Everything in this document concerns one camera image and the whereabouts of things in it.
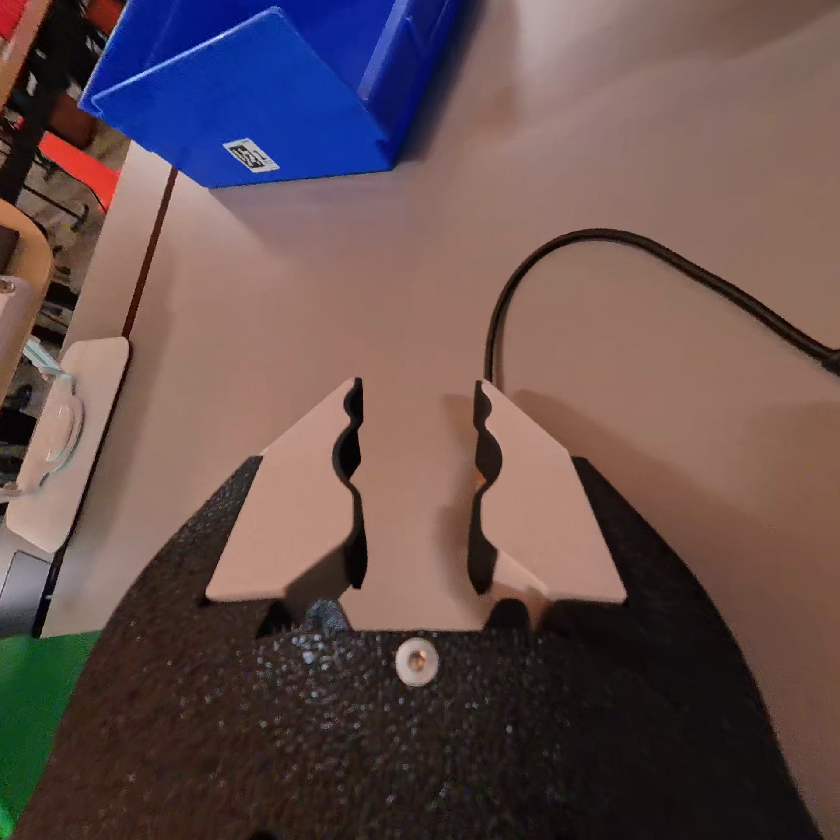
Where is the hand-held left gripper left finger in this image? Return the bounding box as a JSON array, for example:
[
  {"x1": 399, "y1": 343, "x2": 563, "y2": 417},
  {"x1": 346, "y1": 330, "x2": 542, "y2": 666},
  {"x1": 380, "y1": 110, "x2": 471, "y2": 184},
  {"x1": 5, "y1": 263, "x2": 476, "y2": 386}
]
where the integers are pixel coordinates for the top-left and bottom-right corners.
[{"x1": 204, "y1": 377, "x2": 367, "y2": 605}]

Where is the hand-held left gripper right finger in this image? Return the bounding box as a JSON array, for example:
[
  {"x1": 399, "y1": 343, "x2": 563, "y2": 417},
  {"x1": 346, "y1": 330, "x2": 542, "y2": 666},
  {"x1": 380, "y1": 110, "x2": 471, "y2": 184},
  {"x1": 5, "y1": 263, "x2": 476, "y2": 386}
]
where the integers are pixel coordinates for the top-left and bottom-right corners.
[{"x1": 466, "y1": 379, "x2": 627, "y2": 618}]

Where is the black smooth cable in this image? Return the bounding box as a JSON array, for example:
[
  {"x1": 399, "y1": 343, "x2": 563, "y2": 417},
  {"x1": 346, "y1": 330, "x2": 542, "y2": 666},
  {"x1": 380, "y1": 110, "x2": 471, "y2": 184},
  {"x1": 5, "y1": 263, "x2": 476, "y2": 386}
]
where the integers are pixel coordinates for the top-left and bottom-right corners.
[{"x1": 484, "y1": 227, "x2": 840, "y2": 395}]

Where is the green plastic bin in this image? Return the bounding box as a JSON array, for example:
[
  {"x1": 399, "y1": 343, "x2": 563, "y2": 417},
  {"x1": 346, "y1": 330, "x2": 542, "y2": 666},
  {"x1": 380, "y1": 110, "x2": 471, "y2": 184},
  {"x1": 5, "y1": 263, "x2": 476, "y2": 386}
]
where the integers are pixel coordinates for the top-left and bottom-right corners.
[{"x1": 0, "y1": 630, "x2": 102, "y2": 840}]

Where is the blue plastic bin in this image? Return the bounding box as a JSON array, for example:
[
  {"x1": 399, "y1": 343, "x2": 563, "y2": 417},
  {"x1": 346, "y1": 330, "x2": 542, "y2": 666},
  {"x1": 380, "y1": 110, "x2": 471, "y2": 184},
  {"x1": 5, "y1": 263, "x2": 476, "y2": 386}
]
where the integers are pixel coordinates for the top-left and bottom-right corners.
[{"x1": 77, "y1": 0, "x2": 470, "y2": 190}]

